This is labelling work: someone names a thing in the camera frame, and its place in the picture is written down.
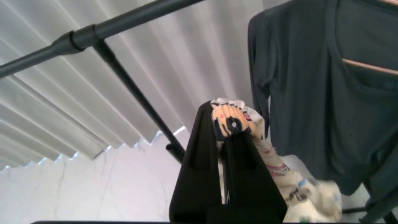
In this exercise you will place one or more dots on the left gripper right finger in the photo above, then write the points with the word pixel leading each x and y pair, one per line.
pixel 252 193

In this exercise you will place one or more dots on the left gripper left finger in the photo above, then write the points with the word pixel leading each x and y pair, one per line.
pixel 199 186

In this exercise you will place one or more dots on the cream printed garment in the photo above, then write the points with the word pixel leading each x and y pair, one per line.
pixel 298 189

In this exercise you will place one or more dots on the dark grey sleeveless shirt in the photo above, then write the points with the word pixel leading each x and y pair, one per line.
pixel 311 93

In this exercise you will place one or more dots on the pink clothes hanger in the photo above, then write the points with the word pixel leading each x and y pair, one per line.
pixel 373 67

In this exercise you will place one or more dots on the black clothes rack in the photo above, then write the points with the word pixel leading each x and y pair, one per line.
pixel 124 21

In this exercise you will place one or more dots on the white curtain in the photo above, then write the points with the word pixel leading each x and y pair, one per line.
pixel 46 109

